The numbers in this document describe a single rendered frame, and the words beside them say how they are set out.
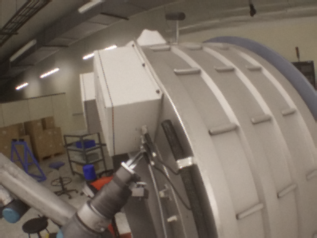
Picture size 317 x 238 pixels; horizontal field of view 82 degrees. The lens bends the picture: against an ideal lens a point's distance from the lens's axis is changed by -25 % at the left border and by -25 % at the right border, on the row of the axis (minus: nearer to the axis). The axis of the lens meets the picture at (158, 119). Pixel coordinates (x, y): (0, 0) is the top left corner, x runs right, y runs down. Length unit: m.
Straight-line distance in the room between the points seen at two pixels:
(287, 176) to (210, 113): 0.24
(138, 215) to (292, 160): 1.10
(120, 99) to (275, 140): 0.36
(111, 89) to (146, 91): 0.08
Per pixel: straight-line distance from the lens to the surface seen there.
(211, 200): 0.41
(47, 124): 8.53
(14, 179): 0.71
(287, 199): 0.55
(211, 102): 0.52
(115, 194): 0.57
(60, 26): 6.17
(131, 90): 0.52
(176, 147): 0.44
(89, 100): 1.09
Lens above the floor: 1.67
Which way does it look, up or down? 7 degrees down
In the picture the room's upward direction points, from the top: 8 degrees counter-clockwise
